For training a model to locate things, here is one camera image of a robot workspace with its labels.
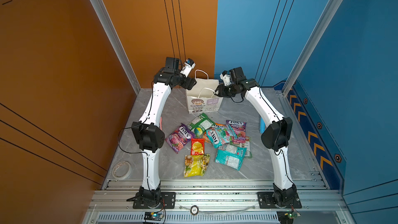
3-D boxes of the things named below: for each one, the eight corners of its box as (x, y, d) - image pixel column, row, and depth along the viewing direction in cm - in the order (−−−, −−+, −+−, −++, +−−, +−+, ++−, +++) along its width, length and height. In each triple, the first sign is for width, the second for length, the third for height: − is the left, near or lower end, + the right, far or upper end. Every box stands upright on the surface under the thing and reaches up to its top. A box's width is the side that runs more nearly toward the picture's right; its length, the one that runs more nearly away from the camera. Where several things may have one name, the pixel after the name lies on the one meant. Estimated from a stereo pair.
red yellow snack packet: (190, 154, 90) (190, 153, 88) (191, 140, 96) (191, 138, 94) (204, 154, 90) (204, 153, 88) (204, 140, 96) (204, 138, 94)
